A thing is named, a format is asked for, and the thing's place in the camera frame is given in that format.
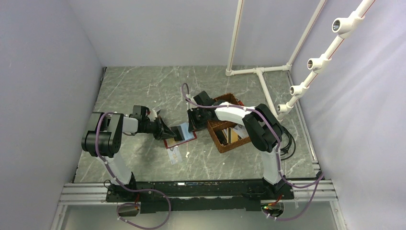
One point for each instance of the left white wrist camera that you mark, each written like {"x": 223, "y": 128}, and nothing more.
{"x": 154, "y": 113}

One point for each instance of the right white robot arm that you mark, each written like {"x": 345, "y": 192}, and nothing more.
{"x": 263, "y": 129}

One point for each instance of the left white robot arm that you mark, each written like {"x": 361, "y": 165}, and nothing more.
{"x": 103, "y": 138}

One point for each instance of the red leather card holder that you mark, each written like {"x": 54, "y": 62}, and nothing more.
{"x": 189, "y": 136}

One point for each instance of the white card stack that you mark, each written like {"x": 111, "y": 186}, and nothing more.
{"x": 234, "y": 134}

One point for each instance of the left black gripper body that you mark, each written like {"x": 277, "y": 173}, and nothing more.
{"x": 149, "y": 127}

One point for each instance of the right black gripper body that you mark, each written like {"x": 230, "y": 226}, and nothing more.
{"x": 204, "y": 117}

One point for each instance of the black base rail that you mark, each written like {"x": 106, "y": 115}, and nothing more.
{"x": 247, "y": 194}

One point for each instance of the grey credit card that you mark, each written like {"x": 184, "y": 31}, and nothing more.
{"x": 177, "y": 130}

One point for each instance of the brown woven basket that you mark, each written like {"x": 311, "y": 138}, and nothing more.
{"x": 214, "y": 128}

